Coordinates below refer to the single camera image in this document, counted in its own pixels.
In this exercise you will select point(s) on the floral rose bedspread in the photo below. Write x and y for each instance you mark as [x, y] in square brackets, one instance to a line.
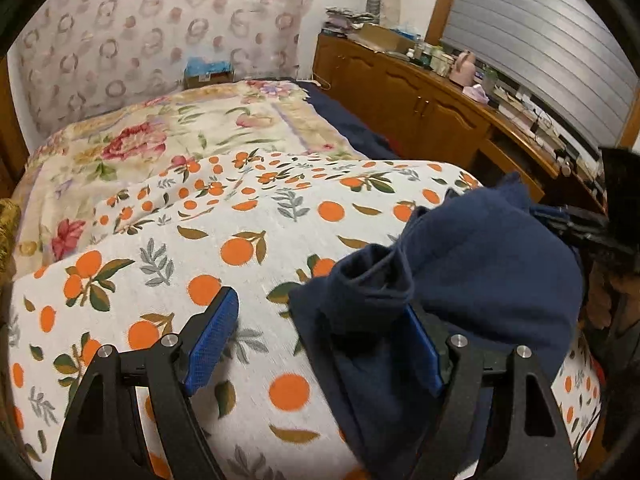
[104, 173]

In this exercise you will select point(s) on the circle pattern sheer curtain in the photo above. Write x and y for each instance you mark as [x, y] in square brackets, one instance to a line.
[82, 58]

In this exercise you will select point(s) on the grey window blind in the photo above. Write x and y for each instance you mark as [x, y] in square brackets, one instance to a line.
[560, 50]

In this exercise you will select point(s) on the pink thermos jug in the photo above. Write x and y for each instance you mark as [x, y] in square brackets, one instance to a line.
[463, 71]

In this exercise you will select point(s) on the orange print white blanket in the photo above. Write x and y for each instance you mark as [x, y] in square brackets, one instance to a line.
[262, 224]

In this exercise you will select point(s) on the navy bed sheet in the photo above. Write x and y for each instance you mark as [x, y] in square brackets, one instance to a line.
[359, 136]

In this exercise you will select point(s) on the right hand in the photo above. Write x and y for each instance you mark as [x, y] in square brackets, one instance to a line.
[603, 286]

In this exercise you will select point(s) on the open cardboard box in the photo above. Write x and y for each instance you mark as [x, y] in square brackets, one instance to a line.
[381, 39]

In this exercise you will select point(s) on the gold patterned folded cloth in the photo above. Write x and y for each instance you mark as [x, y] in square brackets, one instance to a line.
[10, 219]

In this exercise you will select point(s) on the cardboard box blue contents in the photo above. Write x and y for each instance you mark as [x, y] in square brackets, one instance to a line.
[200, 73]

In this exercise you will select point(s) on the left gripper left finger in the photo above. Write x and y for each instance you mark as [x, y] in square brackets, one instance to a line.
[102, 436]

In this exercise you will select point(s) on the wooden sideboard cabinet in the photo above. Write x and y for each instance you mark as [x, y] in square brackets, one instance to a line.
[424, 116]

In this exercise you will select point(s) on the navy printed t-shirt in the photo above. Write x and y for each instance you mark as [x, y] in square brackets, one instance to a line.
[480, 262]

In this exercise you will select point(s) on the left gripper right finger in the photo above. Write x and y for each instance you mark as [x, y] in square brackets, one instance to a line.
[525, 437]

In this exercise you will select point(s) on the pink tissue pack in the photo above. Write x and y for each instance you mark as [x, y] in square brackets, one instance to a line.
[476, 93]

